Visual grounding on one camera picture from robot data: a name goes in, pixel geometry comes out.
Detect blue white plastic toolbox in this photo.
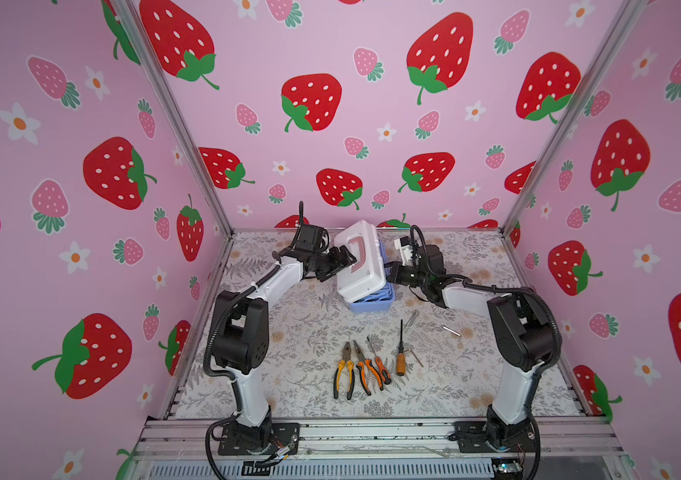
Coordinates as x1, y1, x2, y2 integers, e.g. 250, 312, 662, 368
332, 220, 395, 314

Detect yellow black combination pliers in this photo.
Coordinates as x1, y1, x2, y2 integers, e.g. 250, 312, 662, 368
332, 341, 356, 400

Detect orange handled small screwdriver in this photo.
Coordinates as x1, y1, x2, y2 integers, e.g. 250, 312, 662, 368
367, 337, 392, 390

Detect orange black long-nose pliers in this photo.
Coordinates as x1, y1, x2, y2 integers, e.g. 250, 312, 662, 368
353, 340, 384, 396

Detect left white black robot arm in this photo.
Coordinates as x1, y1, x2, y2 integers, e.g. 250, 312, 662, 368
202, 225, 364, 449

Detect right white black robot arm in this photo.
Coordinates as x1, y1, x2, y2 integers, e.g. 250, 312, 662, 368
385, 226, 563, 451

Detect small silver metal bit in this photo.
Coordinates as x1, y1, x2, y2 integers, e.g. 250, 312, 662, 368
441, 325, 462, 338

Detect thin metal pin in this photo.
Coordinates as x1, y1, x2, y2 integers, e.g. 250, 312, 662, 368
406, 349, 425, 368

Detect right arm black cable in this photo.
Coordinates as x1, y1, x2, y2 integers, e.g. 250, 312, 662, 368
405, 224, 564, 480

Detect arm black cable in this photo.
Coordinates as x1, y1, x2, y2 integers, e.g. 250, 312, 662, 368
201, 200, 308, 480
405, 224, 564, 480

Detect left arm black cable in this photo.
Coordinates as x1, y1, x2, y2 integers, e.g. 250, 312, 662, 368
201, 200, 308, 480

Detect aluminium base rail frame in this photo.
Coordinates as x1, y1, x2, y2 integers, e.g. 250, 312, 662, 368
124, 417, 638, 479

